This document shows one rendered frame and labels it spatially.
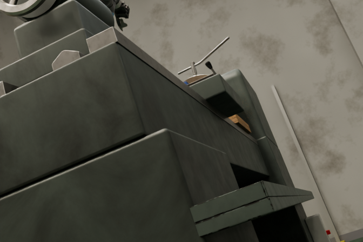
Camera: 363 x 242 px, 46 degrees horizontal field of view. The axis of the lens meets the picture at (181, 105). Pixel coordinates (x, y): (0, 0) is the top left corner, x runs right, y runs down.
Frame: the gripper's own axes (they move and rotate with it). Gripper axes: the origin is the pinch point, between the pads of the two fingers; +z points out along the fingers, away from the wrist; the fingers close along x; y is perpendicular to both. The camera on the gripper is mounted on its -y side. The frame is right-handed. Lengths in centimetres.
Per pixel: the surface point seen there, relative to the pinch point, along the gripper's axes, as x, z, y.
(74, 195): -138, -176, 64
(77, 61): -118, -179, 62
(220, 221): -141, -178, 86
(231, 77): -58, -36, 75
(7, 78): -117, -171, 46
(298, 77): 62, 239, 131
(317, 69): 69, 233, 152
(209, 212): -140, -178, 84
